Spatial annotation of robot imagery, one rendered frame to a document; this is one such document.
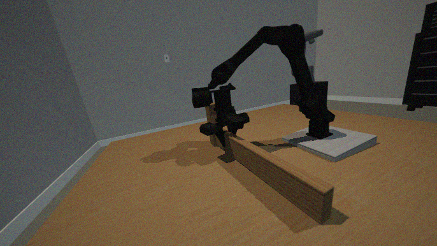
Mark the long wooden board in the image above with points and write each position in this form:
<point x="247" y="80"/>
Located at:
<point x="309" y="193"/>

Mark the brown wooden post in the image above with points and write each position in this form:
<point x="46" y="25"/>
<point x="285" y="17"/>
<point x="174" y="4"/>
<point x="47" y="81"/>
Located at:
<point x="211" y="116"/>

